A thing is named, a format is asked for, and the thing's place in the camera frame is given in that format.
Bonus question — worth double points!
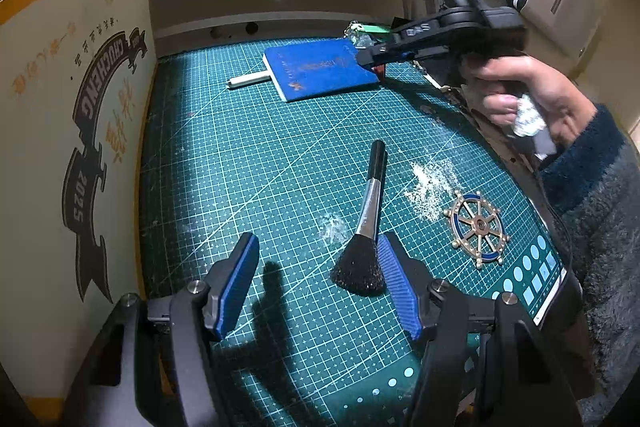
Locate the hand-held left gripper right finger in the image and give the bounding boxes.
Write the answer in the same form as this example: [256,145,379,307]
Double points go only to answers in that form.
[377,231,583,427]

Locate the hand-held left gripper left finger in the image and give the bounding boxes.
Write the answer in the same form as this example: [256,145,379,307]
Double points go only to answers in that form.
[65,232,261,427]

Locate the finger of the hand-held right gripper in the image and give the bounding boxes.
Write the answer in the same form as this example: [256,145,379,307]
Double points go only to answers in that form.
[356,37,442,70]
[387,12,447,36]

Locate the blue booklet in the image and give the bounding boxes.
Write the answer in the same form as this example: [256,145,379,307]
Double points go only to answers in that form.
[263,38,381,102]

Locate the black bristle brush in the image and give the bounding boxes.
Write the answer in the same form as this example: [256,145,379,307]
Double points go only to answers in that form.
[330,139,388,297]

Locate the silver pen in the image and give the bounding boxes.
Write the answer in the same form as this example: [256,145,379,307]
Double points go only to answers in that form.
[226,72,271,90]

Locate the printed cardboard box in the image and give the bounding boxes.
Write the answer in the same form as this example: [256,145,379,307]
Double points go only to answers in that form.
[0,0,160,398]

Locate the person's right forearm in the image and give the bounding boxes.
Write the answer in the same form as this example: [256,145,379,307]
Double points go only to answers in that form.
[537,104,640,427]

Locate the person's right hand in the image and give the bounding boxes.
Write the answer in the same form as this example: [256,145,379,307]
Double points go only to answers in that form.
[467,54,599,148]

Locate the green plastic part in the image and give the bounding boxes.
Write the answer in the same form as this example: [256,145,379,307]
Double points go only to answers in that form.
[350,21,392,45]

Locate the white crumpled wrapper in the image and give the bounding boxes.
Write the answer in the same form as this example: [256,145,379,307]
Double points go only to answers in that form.
[510,96,558,160]

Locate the brass ship wheel ornament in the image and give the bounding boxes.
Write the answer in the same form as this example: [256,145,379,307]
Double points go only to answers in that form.
[442,191,512,267]

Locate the green cutting mat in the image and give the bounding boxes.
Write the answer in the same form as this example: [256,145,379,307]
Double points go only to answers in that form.
[137,34,568,427]

